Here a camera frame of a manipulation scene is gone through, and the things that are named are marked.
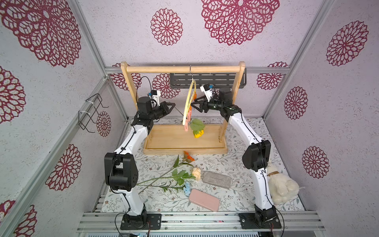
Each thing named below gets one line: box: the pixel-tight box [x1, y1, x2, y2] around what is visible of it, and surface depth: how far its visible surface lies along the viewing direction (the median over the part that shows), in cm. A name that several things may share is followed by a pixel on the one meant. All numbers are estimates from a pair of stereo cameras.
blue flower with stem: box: [136, 181, 192, 197], surface depth 85 cm
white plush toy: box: [266, 160, 300, 205], surface depth 79 cm
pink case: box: [188, 188, 221, 212], surface depth 82 cm
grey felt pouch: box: [201, 170, 232, 190], surface depth 87 cm
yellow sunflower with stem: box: [190, 118, 206, 139], surface depth 89 cm
